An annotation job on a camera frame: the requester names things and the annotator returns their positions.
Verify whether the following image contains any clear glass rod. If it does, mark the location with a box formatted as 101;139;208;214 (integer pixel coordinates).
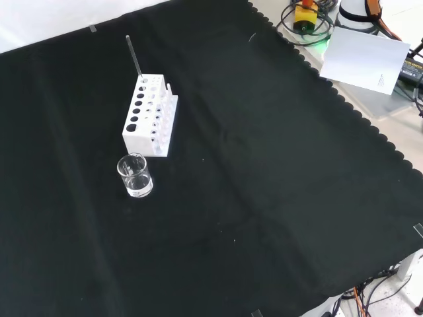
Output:
125;34;144;81

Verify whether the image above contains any white test tube rack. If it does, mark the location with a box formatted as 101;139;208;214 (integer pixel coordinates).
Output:
121;73;179;159

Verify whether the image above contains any black bench cloth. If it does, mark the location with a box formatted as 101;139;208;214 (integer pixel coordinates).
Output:
0;0;423;317

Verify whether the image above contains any small clear glass beaker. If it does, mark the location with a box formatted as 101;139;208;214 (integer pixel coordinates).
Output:
116;152;154;198

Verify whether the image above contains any yellow stop button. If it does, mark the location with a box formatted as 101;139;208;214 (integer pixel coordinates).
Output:
293;0;320;31

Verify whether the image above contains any pale board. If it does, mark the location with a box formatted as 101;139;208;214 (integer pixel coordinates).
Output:
319;26;412;96

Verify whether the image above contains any black power adapter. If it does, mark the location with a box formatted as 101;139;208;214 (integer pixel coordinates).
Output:
396;55;423;88

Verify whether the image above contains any white bench leg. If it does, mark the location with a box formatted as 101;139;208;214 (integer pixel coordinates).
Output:
398;252;423;281

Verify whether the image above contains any black green looped cable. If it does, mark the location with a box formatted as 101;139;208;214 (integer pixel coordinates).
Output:
276;0;334;47

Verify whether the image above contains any orange floor cable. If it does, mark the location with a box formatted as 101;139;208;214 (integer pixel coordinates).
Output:
352;286;368;317

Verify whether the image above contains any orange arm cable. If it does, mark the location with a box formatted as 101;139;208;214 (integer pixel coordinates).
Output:
363;0;403;42

